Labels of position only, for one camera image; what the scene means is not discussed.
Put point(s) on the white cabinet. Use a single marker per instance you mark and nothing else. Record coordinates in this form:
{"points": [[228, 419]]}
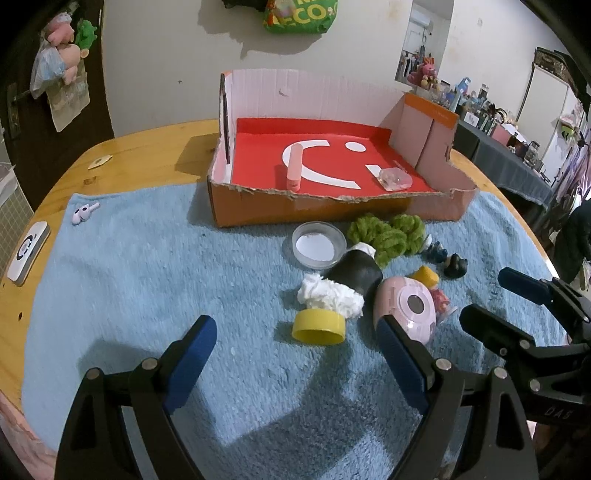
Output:
{"points": [[549, 87]]}

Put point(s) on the white grid panel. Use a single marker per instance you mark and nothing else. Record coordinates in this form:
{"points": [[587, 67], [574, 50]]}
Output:
{"points": [[8, 194]]}

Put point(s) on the green printed bag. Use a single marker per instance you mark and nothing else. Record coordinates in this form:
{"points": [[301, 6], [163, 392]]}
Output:
{"points": [[300, 16]]}

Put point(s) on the small pale sticker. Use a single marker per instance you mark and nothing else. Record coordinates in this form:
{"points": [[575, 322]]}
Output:
{"points": [[99, 161]]}

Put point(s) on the green plush toy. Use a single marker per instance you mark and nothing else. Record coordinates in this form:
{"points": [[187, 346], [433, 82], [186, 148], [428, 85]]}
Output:
{"points": [[85, 33]]}

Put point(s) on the pink round compact case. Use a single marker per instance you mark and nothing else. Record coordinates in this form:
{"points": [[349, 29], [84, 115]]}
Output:
{"points": [[408, 309]]}

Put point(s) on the dark cloth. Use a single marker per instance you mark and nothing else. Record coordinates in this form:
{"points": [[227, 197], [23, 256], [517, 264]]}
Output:
{"points": [[572, 235]]}

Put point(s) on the clear plastic bag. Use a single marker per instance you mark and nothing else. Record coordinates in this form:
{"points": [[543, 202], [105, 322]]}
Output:
{"points": [[44, 69]]}

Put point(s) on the cluttered side table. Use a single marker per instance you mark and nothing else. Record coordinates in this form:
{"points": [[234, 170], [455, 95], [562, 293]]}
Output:
{"points": [[485, 110]]}

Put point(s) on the pink plastic clip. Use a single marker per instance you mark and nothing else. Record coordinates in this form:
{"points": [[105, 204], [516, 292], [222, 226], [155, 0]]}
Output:
{"points": [[294, 168]]}

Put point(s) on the pink plush rabbit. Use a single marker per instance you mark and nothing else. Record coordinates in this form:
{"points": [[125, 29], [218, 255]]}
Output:
{"points": [[427, 71]]}

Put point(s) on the cardboard box with red bottom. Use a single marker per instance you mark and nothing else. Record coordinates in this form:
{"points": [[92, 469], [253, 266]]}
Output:
{"points": [[263, 157]]}

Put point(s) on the white tissue wad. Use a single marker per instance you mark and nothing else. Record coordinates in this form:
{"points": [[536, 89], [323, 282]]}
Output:
{"points": [[330, 295]]}

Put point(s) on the peach plush toy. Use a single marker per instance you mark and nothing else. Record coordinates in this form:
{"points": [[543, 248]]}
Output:
{"points": [[69, 57]]}

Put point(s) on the pink plush toy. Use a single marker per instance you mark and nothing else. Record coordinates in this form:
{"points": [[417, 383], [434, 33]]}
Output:
{"points": [[62, 30]]}

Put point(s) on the white bunny charm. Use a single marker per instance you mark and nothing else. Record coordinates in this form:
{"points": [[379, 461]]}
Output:
{"points": [[83, 213]]}

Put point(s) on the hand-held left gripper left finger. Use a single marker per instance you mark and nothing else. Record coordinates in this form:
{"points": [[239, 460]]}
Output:
{"points": [[194, 360]]}

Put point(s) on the dark blue small figure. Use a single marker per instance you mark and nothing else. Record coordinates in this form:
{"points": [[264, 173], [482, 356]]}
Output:
{"points": [[436, 251]]}

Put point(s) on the clear round plastic dish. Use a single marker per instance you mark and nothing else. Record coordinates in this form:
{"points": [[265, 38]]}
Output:
{"points": [[318, 244]]}

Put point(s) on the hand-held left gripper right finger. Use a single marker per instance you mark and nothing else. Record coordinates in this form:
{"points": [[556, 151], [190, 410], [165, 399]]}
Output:
{"points": [[401, 360]]}

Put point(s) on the light blue towel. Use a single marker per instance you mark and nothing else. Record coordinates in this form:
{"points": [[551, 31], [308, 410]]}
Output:
{"points": [[138, 286]]}

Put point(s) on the small clear plastic case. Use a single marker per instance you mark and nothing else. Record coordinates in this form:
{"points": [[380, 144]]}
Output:
{"points": [[395, 179]]}

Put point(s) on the pink cloth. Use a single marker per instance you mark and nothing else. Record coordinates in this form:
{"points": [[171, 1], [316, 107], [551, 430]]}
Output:
{"points": [[14, 434]]}

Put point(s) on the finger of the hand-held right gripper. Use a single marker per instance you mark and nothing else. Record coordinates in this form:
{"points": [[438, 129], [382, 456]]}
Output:
{"points": [[521, 282], [489, 323]]}

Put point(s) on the yellow hair doll figure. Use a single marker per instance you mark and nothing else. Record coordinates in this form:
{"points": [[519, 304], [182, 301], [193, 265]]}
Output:
{"points": [[429, 277]]}

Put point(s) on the black hanging object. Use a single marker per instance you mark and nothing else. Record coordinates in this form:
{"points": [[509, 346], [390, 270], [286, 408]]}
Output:
{"points": [[240, 3]]}

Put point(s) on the yellow bottle cap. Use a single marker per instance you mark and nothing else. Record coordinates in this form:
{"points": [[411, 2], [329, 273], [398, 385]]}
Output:
{"points": [[318, 327]]}

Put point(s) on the white air conditioner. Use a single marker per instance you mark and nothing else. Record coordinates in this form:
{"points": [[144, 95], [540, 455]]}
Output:
{"points": [[422, 18]]}

